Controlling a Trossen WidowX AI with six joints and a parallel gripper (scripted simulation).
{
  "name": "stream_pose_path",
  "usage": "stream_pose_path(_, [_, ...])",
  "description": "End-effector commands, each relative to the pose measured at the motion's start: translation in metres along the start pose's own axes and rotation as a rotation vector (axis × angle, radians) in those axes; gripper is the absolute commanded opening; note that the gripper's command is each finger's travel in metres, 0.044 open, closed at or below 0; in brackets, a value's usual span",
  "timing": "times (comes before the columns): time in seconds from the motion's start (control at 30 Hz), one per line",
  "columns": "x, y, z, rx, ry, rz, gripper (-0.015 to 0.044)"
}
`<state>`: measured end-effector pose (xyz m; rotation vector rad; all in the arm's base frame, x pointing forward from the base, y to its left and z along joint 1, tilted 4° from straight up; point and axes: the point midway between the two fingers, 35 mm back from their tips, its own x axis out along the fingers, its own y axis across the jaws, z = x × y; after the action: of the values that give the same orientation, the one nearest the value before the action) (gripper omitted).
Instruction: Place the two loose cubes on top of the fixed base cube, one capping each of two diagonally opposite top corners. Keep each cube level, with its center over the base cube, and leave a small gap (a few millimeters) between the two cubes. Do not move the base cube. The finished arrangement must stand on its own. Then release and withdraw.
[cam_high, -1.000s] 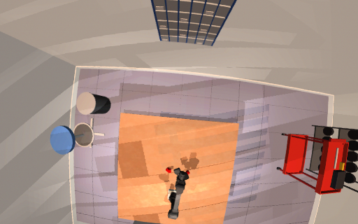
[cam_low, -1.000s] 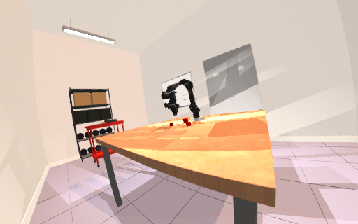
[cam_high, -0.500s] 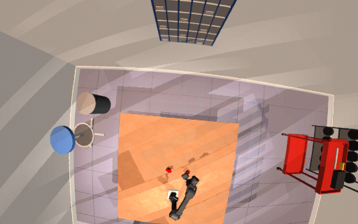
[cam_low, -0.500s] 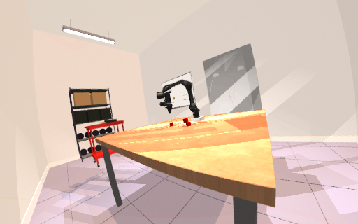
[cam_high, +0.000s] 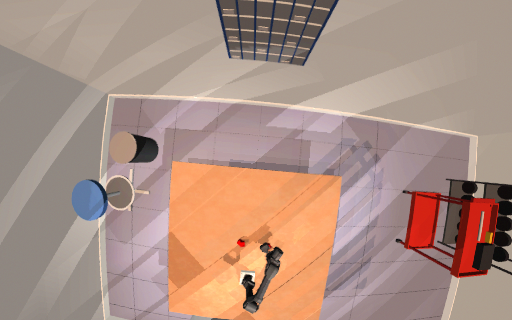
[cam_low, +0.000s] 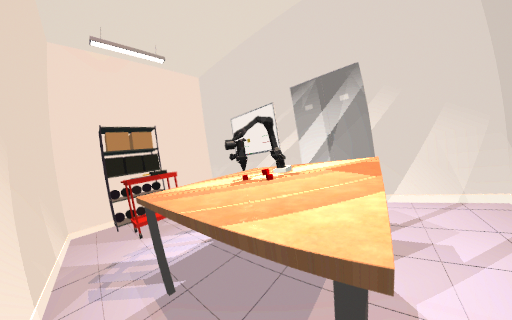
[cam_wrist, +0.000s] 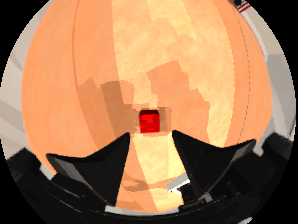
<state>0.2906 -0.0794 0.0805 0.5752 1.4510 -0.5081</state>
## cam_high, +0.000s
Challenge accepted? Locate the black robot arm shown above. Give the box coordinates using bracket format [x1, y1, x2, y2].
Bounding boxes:
[241, 247, 284, 314]

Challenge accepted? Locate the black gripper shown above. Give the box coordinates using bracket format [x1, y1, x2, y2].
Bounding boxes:
[259, 242, 272, 260]

